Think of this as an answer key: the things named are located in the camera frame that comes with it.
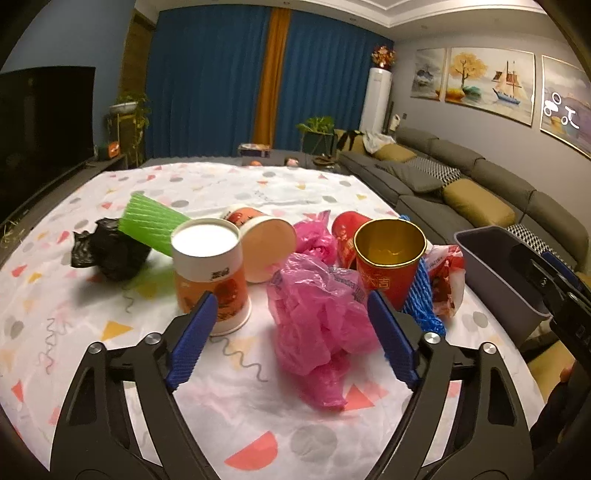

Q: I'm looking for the dark television cabinet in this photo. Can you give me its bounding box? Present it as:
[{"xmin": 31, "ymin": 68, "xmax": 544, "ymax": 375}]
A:
[{"xmin": 0, "ymin": 154, "xmax": 127, "ymax": 250}]

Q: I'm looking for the green potted plant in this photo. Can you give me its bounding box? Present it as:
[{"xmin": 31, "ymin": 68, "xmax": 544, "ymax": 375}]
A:
[{"xmin": 295, "ymin": 116, "xmax": 335, "ymax": 155}]

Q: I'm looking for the printed white tablecloth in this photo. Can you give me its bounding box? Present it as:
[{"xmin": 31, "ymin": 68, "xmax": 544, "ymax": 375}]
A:
[{"xmin": 0, "ymin": 161, "xmax": 546, "ymax": 472}]

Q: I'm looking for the orange flower arrangement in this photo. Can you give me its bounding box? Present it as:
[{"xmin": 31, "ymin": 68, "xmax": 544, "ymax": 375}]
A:
[{"xmin": 372, "ymin": 45, "xmax": 398, "ymax": 70}]

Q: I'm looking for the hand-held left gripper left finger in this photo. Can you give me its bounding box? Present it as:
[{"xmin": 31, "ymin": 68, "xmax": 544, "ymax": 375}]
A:
[{"xmin": 50, "ymin": 292, "xmax": 222, "ymax": 480}]

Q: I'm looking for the orange white paper cup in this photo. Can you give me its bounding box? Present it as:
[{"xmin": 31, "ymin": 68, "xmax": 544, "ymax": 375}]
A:
[
  {"xmin": 224, "ymin": 204, "xmax": 297, "ymax": 284},
  {"xmin": 171, "ymin": 218, "xmax": 252, "ymax": 336}
]

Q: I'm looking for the grey cushion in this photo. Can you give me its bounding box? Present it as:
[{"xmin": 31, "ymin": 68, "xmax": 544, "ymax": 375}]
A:
[{"xmin": 387, "ymin": 162, "xmax": 444, "ymax": 193}]

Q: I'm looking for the large pink plastic bag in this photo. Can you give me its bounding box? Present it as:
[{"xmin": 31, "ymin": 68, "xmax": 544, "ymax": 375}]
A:
[{"xmin": 267, "ymin": 253, "xmax": 389, "ymax": 409}]

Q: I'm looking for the painting with white glare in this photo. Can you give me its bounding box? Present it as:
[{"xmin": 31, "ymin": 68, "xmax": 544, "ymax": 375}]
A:
[{"xmin": 539, "ymin": 55, "xmax": 591, "ymax": 160}]

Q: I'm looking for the green foam net sleeve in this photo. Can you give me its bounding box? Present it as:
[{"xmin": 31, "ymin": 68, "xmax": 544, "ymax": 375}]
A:
[{"xmin": 120, "ymin": 194, "xmax": 192, "ymax": 256}]

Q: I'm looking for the orange curtain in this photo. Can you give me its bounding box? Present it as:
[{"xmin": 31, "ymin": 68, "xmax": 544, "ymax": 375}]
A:
[{"xmin": 253, "ymin": 9, "xmax": 293, "ymax": 146}]

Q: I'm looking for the wide blue curtain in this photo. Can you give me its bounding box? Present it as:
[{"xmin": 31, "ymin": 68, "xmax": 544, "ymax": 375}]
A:
[{"xmin": 145, "ymin": 7, "xmax": 271, "ymax": 160}]

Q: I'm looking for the white standing air conditioner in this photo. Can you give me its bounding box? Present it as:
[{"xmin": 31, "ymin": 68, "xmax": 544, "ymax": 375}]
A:
[{"xmin": 360, "ymin": 68, "xmax": 393, "ymax": 134}]

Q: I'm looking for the grey sofa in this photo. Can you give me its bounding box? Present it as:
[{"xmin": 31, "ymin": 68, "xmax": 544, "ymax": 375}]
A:
[{"xmin": 337, "ymin": 127, "xmax": 591, "ymax": 273}]

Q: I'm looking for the dark cloth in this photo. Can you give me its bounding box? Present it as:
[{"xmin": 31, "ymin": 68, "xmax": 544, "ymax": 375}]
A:
[{"xmin": 337, "ymin": 130, "xmax": 366, "ymax": 151}]

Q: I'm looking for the black white patterned cushion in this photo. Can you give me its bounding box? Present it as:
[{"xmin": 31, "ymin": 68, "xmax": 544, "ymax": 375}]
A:
[
  {"xmin": 505, "ymin": 224, "xmax": 578, "ymax": 268},
  {"xmin": 411, "ymin": 157, "xmax": 462, "ymax": 182}
]

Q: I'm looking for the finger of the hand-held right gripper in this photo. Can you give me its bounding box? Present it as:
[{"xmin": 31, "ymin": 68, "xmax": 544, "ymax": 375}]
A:
[
  {"xmin": 540, "ymin": 250, "xmax": 585, "ymax": 296},
  {"xmin": 510, "ymin": 242, "xmax": 555, "ymax": 301}
]

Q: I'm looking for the red cup with gold inside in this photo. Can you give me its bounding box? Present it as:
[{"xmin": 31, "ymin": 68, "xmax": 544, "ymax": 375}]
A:
[{"xmin": 354, "ymin": 218, "xmax": 427, "ymax": 312}]

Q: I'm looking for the grey plastic bin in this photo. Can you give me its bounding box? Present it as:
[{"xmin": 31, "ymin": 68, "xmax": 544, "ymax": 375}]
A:
[{"xmin": 454, "ymin": 226, "xmax": 552, "ymax": 344}]

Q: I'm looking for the blue foam net sleeve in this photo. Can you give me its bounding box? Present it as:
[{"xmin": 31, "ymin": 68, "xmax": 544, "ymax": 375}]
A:
[{"xmin": 399, "ymin": 215, "xmax": 446, "ymax": 337}]

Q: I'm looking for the mustard cushion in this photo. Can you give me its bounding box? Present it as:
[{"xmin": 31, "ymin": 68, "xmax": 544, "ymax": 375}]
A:
[
  {"xmin": 373, "ymin": 144, "xmax": 416, "ymax": 163},
  {"xmin": 443, "ymin": 179, "xmax": 515, "ymax": 228}
]

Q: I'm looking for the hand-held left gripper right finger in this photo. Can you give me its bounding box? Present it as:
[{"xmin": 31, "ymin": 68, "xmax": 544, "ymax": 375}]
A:
[{"xmin": 367, "ymin": 291, "xmax": 536, "ymax": 480}]

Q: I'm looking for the black television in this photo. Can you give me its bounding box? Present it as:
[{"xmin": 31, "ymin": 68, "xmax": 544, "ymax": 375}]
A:
[{"xmin": 0, "ymin": 67, "xmax": 96, "ymax": 217}]

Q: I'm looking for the white cloth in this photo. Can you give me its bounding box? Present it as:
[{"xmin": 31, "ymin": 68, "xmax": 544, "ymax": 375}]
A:
[{"xmin": 362, "ymin": 131, "xmax": 398, "ymax": 153}]

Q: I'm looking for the small landscape painting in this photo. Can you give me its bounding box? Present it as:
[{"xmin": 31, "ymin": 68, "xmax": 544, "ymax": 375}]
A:
[{"xmin": 410, "ymin": 47, "xmax": 448, "ymax": 100}]

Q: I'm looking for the red white plastic bag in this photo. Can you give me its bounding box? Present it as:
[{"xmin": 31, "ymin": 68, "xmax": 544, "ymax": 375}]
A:
[{"xmin": 425, "ymin": 244, "xmax": 467, "ymax": 318}]

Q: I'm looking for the sailboat and tree painting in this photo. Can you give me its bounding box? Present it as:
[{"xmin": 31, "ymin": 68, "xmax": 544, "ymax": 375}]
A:
[{"xmin": 444, "ymin": 47, "xmax": 536, "ymax": 126}]

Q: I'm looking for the small pink plastic bag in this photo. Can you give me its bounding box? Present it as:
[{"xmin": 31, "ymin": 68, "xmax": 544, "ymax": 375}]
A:
[{"xmin": 293, "ymin": 210, "xmax": 340, "ymax": 266}]

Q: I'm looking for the crumpled black plastic bag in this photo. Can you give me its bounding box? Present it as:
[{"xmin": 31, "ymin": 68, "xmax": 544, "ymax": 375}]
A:
[{"xmin": 71, "ymin": 218, "xmax": 152, "ymax": 281}]

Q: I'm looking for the trailing plant on stand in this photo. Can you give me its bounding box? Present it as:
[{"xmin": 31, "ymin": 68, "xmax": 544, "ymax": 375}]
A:
[{"xmin": 108, "ymin": 92, "xmax": 152, "ymax": 167}]

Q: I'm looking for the narrow blue curtain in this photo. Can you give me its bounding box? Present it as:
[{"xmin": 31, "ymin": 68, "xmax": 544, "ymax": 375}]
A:
[{"xmin": 274, "ymin": 11, "xmax": 395, "ymax": 151}]

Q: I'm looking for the plain red paper cup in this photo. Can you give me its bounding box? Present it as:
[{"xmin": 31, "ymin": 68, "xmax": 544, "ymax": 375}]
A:
[{"xmin": 331, "ymin": 211, "xmax": 372, "ymax": 269}]

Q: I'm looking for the person's right forearm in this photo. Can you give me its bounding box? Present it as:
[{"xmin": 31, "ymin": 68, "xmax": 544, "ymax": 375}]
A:
[{"xmin": 529, "ymin": 360, "xmax": 591, "ymax": 480}]

